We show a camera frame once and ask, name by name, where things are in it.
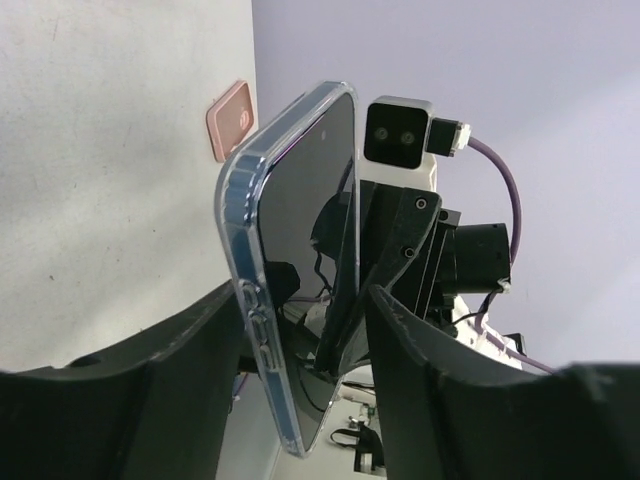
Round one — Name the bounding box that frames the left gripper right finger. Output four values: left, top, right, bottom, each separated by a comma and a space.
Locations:
366, 286, 639, 479

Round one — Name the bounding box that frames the pink phone case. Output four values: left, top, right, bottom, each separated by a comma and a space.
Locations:
205, 80, 255, 163

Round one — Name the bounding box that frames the blue phone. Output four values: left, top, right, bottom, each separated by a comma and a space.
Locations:
214, 81, 360, 458

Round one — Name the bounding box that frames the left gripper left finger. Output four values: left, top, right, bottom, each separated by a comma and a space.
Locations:
1, 283, 244, 479

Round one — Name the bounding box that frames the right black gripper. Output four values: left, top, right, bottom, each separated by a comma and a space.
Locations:
315, 180, 512, 375

